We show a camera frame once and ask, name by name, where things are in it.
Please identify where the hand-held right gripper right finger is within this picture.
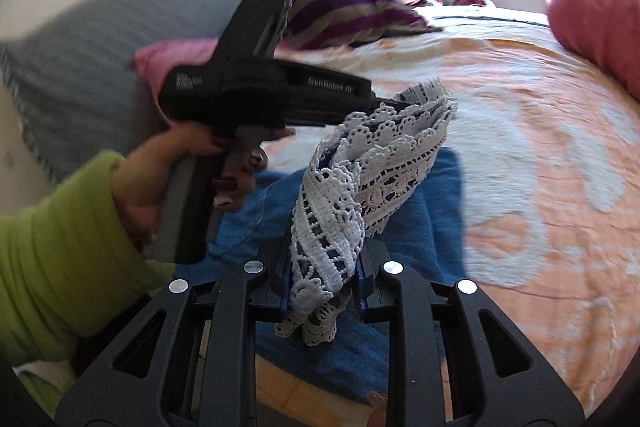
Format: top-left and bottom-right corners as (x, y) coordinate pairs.
(350, 238), (587, 427)

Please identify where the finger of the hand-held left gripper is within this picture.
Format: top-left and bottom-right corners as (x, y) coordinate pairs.
(371, 94), (418, 114)
(282, 111), (351, 130)

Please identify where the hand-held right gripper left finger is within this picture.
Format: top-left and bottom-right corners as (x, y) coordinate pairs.
(55, 234), (302, 427)

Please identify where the person's left forearm green sleeve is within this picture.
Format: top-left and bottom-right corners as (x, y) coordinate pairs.
(0, 149), (168, 413)

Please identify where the person's left hand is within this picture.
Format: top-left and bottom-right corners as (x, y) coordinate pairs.
(111, 121), (297, 254)

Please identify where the pink quilted pillow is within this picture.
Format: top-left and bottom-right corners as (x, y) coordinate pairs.
(131, 37), (237, 82)

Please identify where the purple striped pillow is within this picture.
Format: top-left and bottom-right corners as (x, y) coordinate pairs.
(286, 0), (445, 54)

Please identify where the peach floral blanket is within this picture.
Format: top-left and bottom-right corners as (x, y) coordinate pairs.
(252, 13), (640, 427)

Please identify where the grey quilted headboard cover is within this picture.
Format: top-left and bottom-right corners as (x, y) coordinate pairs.
(0, 0), (347, 190)

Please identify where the pink rolled quilt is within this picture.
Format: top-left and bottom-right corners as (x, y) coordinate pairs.
(545, 0), (640, 106)

